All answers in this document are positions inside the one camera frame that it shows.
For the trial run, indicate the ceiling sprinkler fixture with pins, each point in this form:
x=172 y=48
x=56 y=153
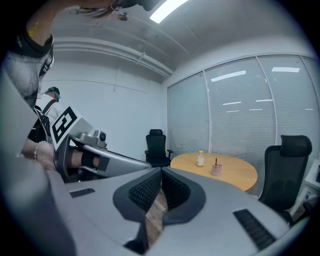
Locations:
x=123 y=17

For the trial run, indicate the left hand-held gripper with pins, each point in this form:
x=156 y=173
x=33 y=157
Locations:
x=66 y=125

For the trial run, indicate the white curved desk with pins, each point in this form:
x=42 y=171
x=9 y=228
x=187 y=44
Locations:
x=312 y=186

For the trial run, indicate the dark green box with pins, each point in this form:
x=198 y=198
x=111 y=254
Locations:
x=318 y=173

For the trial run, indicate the person's left hand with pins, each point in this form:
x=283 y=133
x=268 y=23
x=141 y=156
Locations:
x=47 y=156

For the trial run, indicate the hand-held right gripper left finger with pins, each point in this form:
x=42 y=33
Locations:
x=100 y=212

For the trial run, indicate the person's torso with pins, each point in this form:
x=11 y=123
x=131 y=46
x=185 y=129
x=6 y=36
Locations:
x=20 y=70

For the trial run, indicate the person's left forearm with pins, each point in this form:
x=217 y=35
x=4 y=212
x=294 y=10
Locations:
x=28 y=150

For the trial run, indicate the yellow pendant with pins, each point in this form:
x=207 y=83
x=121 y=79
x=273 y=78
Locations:
x=33 y=30

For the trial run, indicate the pink cup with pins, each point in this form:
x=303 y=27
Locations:
x=216 y=170

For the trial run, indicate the glass partition with blinds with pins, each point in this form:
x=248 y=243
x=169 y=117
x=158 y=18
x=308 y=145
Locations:
x=240 y=105

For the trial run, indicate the black office chair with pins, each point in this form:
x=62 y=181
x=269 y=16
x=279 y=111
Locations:
x=156 y=150
x=285 y=175

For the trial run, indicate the long ceiling light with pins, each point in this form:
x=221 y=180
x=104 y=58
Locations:
x=166 y=11

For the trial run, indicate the yellow-capped clear bottle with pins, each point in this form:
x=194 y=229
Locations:
x=200 y=160

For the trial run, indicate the white ceiling pipe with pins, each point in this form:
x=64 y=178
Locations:
x=112 y=51

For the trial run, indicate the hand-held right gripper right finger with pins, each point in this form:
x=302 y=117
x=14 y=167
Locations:
x=212 y=220

